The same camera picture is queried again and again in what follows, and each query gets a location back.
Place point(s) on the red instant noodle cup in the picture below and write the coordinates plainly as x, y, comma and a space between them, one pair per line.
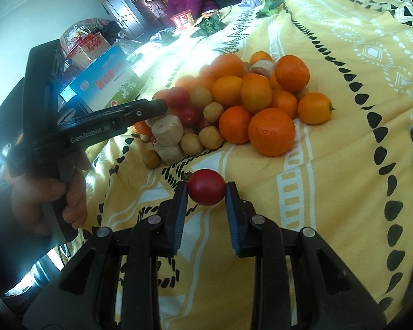
183, 20

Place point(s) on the brown longan fruit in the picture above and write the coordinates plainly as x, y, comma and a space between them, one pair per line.
151, 159

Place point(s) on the green leafy vegetable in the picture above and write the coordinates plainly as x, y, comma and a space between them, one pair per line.
270, 8
164, 37

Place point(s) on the yellow patterned bedsheet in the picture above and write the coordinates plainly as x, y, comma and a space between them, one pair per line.
351, 179

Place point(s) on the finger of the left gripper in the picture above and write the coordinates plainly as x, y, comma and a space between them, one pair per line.
106, 123

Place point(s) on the large round sugarcane slice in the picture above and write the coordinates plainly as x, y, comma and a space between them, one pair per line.
168, 131

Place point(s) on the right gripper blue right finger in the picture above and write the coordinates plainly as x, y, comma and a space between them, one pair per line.
239, 215

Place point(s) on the large orange mandarin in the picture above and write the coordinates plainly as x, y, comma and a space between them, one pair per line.
271, 132

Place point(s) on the red cherry tomato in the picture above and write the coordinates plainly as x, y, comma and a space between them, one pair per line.
206, 187

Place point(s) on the person's left hand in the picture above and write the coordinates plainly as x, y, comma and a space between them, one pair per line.
30, 193

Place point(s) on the snack packet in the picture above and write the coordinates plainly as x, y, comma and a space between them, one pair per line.
210, 13

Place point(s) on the blue tissue pack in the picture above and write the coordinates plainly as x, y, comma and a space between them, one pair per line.
250, 4

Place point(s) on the cardboard box red print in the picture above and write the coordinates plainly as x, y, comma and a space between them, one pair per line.
88, 50

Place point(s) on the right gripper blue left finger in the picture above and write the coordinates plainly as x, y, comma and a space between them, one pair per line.
173, 213

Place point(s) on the blue milk carton box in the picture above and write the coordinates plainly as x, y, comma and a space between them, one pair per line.
108, 81

